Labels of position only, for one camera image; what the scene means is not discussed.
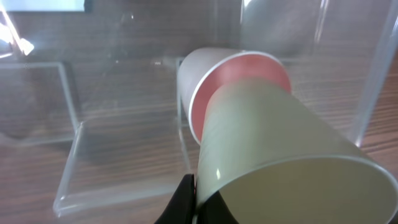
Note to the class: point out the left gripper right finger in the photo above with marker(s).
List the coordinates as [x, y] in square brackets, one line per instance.
[215, 211]

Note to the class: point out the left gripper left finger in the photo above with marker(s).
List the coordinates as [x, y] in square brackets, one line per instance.
[180, 209]

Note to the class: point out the cream cup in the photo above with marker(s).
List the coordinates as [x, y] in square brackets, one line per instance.
[274, 161]

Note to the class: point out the pink cup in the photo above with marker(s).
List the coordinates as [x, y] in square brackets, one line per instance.
[205, 70]

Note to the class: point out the clear plastic storage container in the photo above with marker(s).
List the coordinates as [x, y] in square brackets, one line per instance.
[92, 124]

